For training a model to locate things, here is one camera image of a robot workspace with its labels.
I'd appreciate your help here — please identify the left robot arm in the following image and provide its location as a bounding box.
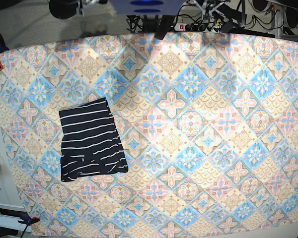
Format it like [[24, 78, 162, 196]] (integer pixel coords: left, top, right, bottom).
[[188, 0, 247, 28]]

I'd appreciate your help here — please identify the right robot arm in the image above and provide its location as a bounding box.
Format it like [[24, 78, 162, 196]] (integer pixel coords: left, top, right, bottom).
[[48, 0, 108, 19]]

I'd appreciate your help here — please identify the navy white striped T-shirt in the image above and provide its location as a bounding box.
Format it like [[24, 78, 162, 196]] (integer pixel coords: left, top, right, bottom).
[[59, 98, 129, 182]]

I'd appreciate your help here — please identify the patterned tile tablecloth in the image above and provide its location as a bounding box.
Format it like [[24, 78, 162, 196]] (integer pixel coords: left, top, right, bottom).
[[0, 33, 298, 238]]

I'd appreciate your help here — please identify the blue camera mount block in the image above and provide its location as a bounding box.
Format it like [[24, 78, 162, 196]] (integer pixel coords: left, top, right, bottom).
[[109, 0, 184, 15]]

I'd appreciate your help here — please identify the white power strip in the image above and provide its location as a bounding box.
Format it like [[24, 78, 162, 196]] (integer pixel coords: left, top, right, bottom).
[[174, 22, 222, 33]]

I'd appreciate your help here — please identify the orange black clamp bottom left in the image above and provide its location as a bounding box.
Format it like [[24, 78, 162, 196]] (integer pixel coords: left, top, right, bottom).
[[18, 217, 40, 226]]

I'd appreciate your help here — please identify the black support post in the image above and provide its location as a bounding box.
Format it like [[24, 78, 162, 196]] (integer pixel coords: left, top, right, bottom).
[[154, 15, 175, 40]]

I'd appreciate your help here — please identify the white box bottom left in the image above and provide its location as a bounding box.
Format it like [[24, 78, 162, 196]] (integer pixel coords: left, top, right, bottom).
[[0, 203, 29, 231]]

